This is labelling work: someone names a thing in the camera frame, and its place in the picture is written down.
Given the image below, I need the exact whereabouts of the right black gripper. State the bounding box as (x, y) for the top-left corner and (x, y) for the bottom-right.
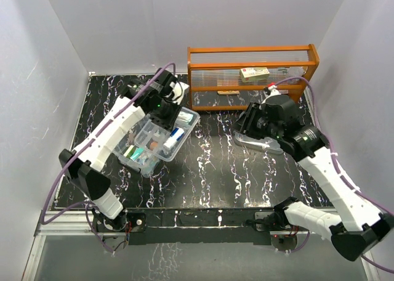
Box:
(231, 102), (282, 141)

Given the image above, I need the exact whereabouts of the white green sachet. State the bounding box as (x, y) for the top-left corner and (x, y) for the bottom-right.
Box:
(177, 111), (194, 124)

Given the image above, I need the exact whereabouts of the white blue cylinder bottle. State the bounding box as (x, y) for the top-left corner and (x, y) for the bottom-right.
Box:
(163, 127), (185, 150)

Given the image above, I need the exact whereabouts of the clear kit lid black handle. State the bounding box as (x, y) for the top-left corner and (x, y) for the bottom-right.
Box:
(234, 132), (284, 155)

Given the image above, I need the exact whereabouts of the clear plastic tray insert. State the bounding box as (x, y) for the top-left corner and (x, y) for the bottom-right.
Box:
(134, 107), (200, 161)

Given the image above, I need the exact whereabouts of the brown medicine bottle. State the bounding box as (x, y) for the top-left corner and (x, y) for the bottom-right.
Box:
(149, 141), (158, 150)

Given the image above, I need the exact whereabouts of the clear plastic medicine kit box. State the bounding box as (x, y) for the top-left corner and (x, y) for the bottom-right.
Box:
(112, 120), (169, 179)

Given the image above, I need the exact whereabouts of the teal tape packet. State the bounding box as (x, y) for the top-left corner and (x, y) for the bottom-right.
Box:
(129, 147), (152, 166)

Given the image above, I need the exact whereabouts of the small green medicine box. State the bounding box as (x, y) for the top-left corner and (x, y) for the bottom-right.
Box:
(123, 145), (135, 158)

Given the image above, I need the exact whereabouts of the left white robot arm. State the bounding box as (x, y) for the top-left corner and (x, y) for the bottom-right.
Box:
(59, 70), (189, 231)

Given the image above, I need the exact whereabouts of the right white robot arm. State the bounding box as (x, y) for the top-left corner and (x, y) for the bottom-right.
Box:
(233, 94), (393, 261)

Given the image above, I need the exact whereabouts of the beige medicine box on shelf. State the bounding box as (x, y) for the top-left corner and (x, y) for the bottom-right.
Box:
(239, 67), (270, 83)

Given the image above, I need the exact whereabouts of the flat wooden piece under shelf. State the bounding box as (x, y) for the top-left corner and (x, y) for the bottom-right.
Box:
(217, 90), (240, 96)

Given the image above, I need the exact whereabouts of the orange wooden shelf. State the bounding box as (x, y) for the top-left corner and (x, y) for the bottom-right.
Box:
(187, 44), (320, 111)

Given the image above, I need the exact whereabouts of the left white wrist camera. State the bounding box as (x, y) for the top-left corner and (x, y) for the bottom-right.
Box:
(168, 81), (190, 105)

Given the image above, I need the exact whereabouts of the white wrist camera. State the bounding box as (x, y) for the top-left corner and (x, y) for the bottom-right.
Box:
(168, 81), (190, 105)
(263, 83), (281, 101)

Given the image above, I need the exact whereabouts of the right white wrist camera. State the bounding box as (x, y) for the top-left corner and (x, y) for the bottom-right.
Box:
(263, 83), (281, 101)

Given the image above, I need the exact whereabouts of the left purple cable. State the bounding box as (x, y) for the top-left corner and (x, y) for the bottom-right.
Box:
(41, 62), (178, 226)

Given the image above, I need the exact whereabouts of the purple cable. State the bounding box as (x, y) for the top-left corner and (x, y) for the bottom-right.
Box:
(41, 62), (178, 226)
(270, 76), (394, 271)

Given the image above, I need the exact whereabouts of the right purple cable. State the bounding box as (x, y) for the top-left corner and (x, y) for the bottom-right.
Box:
(270, 76), (394, 271)

